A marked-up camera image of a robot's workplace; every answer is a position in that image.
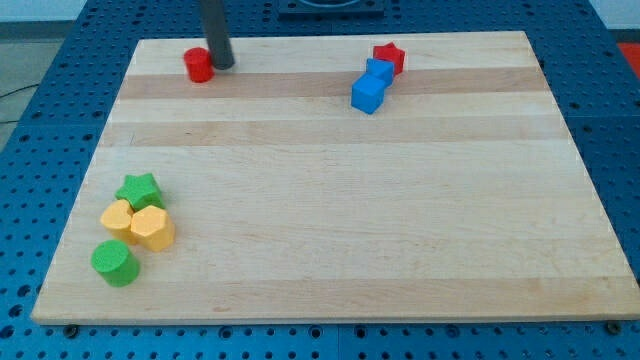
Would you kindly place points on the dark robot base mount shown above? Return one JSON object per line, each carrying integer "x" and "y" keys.
{"x": 294, "y": 9}

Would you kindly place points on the green star block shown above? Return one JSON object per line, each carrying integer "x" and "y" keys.
{"x": 140, "y": 191}

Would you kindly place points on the small blue block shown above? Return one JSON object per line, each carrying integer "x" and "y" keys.
{"x": 381, "y": 69}

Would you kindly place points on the red cylinder block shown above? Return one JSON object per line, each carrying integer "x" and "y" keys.
{"x": 198, "y": 64}

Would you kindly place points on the red star block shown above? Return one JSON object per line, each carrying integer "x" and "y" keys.
{"x": 390, "y": 52}

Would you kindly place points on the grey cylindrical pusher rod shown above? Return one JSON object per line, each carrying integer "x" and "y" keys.
{"x": 216, "y": 33}

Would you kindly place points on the green cylinder block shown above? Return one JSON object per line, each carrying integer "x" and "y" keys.
{"x": 114, "y": 262}

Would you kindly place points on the yellow heart block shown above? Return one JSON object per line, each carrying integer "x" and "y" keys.
{"x": 117, "y": 220}

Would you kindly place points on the yellow hexagon block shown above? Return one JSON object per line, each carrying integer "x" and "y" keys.
{"x": 153, "y": 228}

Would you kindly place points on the wooden board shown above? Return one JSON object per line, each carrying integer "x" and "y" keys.
{"x": 462, "y": 198}

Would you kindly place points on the blue cube block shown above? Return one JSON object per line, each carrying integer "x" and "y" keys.
{"x": 367, "y": 93}

